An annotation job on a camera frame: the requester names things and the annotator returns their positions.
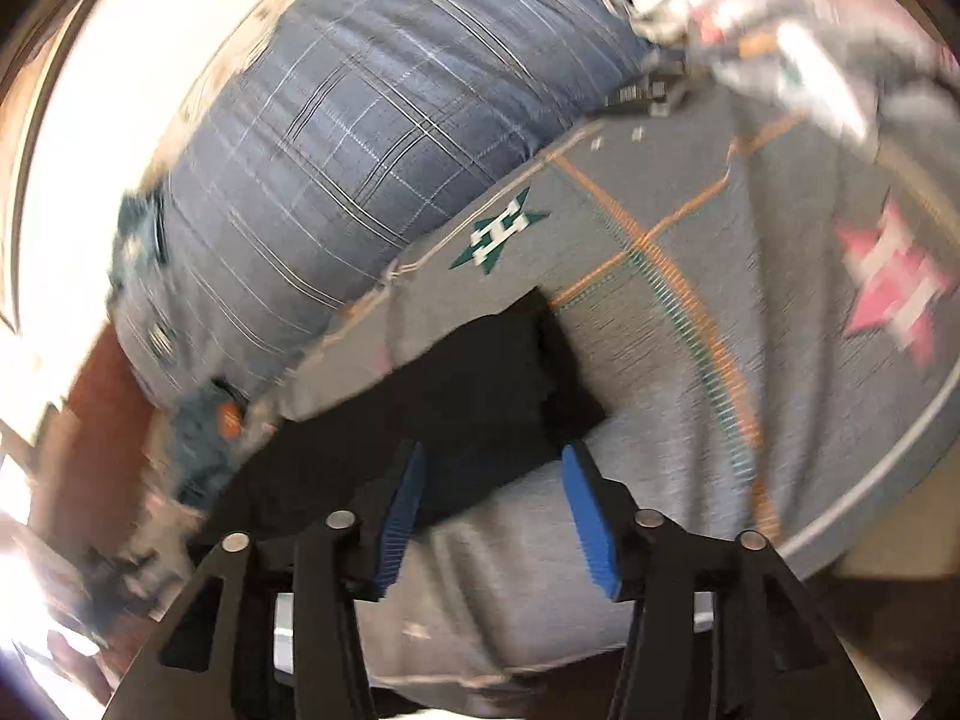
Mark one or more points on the black remote control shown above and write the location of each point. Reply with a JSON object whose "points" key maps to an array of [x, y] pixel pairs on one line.
{"points": [[645, 90]]}

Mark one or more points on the blue jeans with leather patch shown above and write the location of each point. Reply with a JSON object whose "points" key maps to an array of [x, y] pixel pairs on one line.
{"points": [[199, 457]]}

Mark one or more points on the grey star-print bedsheet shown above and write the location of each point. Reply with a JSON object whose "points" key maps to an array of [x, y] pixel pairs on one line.
{"points": [[675, 427]]}

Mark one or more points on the blue plaid pillow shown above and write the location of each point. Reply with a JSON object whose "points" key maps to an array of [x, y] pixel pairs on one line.
{"points": [[337, 127]]}

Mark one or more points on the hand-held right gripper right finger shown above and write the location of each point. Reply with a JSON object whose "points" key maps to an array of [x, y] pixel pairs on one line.
{"points": [[592, 525]]}

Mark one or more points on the pile of clear plastic bags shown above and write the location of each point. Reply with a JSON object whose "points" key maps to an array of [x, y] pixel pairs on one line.
{"points": [[787, 37]]}

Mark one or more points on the black pants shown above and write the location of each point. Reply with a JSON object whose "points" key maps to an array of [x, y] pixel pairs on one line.
{"points": [[465, 390]]}

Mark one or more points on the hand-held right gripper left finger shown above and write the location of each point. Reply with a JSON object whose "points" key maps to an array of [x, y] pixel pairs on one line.
{"points": [[403, 514]]}

